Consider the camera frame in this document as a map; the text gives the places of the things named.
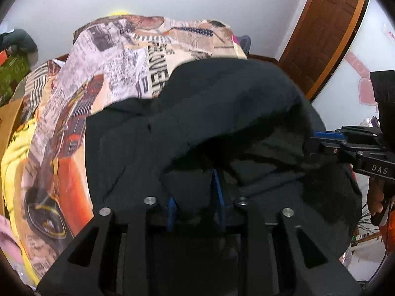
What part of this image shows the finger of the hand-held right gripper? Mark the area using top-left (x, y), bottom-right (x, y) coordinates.
top-left (314, 126), bottom-right (382, 144)
top-left (305, 138), bottom-right (368, 169)

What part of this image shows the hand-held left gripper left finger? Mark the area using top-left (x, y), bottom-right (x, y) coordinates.
top-left (36, 196), bottom-right (180, 296)

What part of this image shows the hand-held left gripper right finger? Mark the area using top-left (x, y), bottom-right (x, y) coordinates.
top-left (211, 169), bottom-right (362, 296)

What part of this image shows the black hooded zip jacket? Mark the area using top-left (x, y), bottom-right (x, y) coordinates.
top-left (85, 57), bottom-right (363, 262)

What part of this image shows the person's right hand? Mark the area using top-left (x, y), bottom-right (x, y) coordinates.
top-left (367, 177), bottom-right (386, 216)

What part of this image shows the white wardrobe with pink stickers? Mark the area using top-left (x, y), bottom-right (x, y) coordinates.
top-left (310, 0), bottom-right (395, 148)

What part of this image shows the brown wooden door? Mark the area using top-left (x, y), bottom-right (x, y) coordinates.
top-left (278, 0), bottom-right (370, 100)

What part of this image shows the grey backpack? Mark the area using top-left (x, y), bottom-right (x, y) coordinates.
top-left (233, 35), bottom-right (251, 55)

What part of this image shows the newspaper and car printed blanket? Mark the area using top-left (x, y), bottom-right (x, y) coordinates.
top-left (0, 15), bottom-right (249, 287)

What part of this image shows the pink cloth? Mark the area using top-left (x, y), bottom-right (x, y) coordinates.
top-left (0, 215), bottom-right (26, 266)

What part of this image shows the yellow printed cloth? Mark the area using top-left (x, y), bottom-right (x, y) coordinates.
top-left (1, 119), bottom-right (40, 198)

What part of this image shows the black and white striped cloth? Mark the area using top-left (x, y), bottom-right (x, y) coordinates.
top-left (23, 60), bottom-right (67, 111)

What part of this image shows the green patterned cloth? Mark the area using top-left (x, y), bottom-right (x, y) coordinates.
top-left (0, 54), bottom-right (32, 107)

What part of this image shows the grey-green coat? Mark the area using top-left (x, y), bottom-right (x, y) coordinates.
top-left (0, 28), bottom-right (39, 63)

